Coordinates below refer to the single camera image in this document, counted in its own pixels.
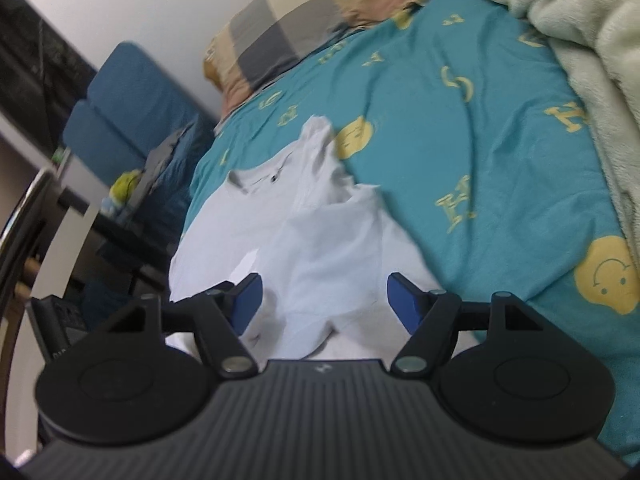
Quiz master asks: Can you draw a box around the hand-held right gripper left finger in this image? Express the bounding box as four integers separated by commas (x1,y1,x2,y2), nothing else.
100,272,264,380

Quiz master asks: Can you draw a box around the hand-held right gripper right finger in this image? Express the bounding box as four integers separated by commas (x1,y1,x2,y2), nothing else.
387,271,546,380

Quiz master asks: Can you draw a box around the white t-shirt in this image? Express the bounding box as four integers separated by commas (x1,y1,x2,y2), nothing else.
167,115,483,361

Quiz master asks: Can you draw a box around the grey cloth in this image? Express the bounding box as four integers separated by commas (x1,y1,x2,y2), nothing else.
142,130,188,196

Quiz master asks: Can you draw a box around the yellow green plush toy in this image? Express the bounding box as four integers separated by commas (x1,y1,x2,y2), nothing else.
102,170,143,216

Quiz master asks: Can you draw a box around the teal printed bed sheet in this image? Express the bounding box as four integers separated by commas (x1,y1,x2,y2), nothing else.
182,0,640,461

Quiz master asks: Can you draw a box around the black rectangular box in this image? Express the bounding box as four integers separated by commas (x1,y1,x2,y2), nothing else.
27,296,96,362

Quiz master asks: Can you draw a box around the mustard yellow pillow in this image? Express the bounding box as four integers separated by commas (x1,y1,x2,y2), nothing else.
202,35,236,96

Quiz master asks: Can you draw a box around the plaid pillow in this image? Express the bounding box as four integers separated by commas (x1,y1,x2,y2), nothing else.
202,0,431,121

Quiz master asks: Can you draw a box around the pale green fleece blanket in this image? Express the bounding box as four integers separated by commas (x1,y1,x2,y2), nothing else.
447,0,640,241

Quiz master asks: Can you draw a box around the dark barred window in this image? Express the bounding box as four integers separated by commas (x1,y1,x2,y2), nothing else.
0,0,98,161

